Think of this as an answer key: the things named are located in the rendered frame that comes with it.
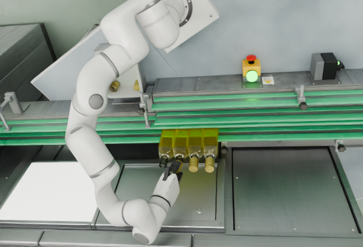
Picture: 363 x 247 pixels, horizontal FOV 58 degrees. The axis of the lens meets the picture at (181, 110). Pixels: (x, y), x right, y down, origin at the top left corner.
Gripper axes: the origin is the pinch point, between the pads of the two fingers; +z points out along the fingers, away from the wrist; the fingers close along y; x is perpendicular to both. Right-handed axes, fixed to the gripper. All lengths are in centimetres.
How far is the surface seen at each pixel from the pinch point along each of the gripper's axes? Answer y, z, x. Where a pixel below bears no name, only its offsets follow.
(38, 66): 2, 61, 118
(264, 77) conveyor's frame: 14, 46, -23
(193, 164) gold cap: 0.9, 3.7, -5.3
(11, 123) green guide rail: 5, 6, 84
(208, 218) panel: -13.4, -7.2, -12.9
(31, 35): 21, 66, 119
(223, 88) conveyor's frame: 14.4, 34.6, -9.0
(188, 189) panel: -13.3, 3.4, -1.7
